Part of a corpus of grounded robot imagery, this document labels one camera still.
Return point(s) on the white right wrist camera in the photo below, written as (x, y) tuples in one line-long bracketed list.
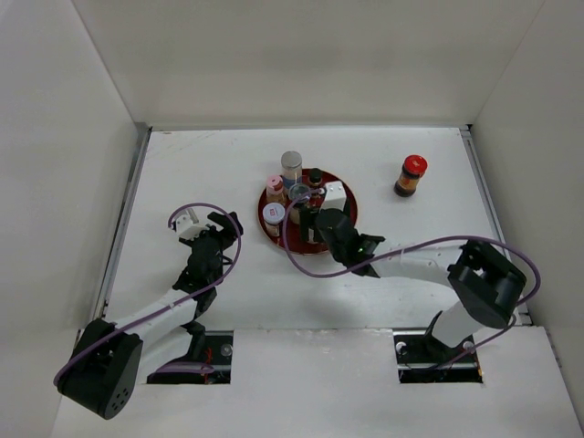
[(335, 196)]

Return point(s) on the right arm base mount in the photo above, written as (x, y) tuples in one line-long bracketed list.
[(422, 360)]

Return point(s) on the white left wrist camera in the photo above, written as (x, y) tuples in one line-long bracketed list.
[(187, 226)]

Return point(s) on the small black cap pepper bottle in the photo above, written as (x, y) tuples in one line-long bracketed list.
[(315, 182)]

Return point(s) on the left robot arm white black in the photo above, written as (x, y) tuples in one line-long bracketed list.
[(111, 357)]

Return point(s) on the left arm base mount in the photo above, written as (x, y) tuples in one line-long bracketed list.
[(207, 362)]

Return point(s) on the white lid red label jar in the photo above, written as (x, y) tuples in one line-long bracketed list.
[(273, 216)]

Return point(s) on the pink lid spice shaker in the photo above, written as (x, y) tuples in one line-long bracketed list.
[(275, 190)]

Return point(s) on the grey lid white powder jar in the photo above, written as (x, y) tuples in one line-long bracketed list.
[(298, 195)]

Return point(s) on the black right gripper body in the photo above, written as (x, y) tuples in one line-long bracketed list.
[(338, 255)]

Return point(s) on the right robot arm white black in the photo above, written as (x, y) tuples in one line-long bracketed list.
[(488, 286)]

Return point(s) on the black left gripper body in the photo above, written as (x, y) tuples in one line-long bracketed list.
[(221, 239)]

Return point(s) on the red round tray gold emblem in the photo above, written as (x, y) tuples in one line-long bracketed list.
[(295, 244)]

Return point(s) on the aluminium table edge rail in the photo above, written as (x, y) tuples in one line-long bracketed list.
[(102, 297)]

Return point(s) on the blue label silver lid jar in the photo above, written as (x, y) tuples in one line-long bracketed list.
[(291, 163)]

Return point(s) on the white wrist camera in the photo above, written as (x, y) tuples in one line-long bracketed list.
[(335, 196), (187, 226)]

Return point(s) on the red lid dark sauce jar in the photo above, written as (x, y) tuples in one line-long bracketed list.
[(413, 169)]

